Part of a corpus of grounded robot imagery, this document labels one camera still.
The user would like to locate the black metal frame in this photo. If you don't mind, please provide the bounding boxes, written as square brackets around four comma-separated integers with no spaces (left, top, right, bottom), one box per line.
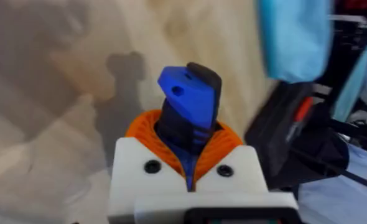
[314,0,367,206]

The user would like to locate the black case with red tab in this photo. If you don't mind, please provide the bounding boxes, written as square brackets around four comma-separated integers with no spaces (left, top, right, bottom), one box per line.
[244,81,350,189]

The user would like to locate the light blue soft bag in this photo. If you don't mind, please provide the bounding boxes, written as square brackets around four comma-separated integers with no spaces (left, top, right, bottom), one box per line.
[255,0,334,84]

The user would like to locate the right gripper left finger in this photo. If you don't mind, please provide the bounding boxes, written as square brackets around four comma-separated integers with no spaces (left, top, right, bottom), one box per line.
[108,109,190,224]

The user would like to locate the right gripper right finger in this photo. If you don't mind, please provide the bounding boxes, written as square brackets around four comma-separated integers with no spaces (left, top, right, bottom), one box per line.
[192,123,269,193]

